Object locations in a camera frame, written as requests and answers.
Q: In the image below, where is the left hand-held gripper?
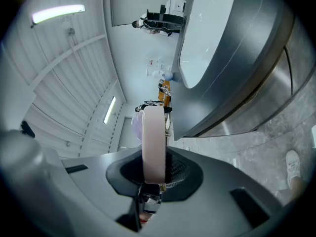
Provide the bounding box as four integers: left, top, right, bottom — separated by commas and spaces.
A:
137, 183, 163, 215

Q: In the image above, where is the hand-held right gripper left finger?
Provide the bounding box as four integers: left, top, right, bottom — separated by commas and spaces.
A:
60, 147, 144, 237

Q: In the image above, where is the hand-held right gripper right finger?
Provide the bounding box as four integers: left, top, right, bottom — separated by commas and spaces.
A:
142, 145, 285, 237

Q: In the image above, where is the person's left hand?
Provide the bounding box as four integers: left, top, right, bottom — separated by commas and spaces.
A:
139, 212, 153, 224

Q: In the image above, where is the long ceiling light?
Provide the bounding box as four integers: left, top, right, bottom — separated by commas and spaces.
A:
31, 4, 86, 26
103, 96, 117, 124

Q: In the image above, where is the person's right leg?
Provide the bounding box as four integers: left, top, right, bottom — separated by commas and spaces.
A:
289, 176, 311, 207

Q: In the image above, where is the person's right white shoe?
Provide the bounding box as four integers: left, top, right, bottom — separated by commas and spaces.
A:
285, 149, 302, 190

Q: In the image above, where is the yellow striped item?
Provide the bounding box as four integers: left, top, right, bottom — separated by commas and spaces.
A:
158, 79, 171, 108

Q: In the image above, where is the white pump bottle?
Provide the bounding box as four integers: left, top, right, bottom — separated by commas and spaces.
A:
145, 69, 174, 81

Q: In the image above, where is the white sink basin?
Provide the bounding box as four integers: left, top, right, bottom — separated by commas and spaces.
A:
178, 0, 238, 89

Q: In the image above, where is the white drawer cabinet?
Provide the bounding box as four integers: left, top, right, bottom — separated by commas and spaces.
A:
167, 0, 186, 14

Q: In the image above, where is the white wall notice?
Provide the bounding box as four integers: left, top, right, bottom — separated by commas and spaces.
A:
145, 57, 171, 70

